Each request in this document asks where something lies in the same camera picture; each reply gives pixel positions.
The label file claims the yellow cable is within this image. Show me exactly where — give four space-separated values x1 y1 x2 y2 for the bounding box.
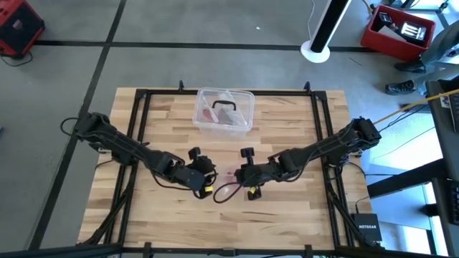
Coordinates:
372 88 459 125

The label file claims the clear lid with black handle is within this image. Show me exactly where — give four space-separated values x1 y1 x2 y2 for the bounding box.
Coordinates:
194 87 256 130

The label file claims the black cable bundle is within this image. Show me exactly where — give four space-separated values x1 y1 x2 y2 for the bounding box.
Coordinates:
324 168 364 249
84 163 139 248

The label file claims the small black device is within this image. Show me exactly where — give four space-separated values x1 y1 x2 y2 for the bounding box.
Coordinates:
376 11 394 28

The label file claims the red bandage roll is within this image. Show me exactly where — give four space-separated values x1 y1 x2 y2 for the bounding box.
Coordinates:
202 106 217 125

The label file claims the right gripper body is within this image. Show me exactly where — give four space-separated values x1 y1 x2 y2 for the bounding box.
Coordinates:
235 166 265 188

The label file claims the black Netgear network switch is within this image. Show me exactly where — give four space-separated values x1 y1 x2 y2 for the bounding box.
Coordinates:
350 212 384 242

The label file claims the black desk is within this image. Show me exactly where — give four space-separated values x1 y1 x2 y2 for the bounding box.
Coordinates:
425 77 459 258

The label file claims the person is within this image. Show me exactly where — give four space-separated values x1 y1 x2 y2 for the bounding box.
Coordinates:
385 19 459 96

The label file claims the red plastic crate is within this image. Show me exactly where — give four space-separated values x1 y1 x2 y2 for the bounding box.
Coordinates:
360 4 437 62

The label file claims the clear plastic storage box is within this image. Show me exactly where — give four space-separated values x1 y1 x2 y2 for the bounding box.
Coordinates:
192 87 256 136

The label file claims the person's black shoe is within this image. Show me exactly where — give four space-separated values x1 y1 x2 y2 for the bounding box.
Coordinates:
385 79 417 96
394 59 427 75

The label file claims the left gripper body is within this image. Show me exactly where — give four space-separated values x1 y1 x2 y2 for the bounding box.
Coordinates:
177 166 206 191

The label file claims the black desk crossbar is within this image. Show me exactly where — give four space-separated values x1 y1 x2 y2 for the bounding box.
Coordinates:
366 158 448 199

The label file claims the silver toaster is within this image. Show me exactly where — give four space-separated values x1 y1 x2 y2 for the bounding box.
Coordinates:
399 20 428 47

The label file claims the black pole with white base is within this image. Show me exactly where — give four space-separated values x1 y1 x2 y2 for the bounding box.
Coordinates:
300 0 354 65

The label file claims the clear plastic bag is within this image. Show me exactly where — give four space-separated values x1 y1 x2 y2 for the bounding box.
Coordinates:
211 163 247 204

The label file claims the grey bandage roll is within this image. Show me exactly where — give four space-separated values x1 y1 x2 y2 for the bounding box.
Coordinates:
216 106 237 126

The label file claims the black keyboard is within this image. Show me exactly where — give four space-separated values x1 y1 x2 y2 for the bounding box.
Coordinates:
447 178 459 227

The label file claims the red and black case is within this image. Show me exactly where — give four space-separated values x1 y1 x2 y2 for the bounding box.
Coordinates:
0 0 47 59

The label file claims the black metal table frame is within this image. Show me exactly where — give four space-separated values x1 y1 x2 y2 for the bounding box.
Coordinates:
0 80 459 258

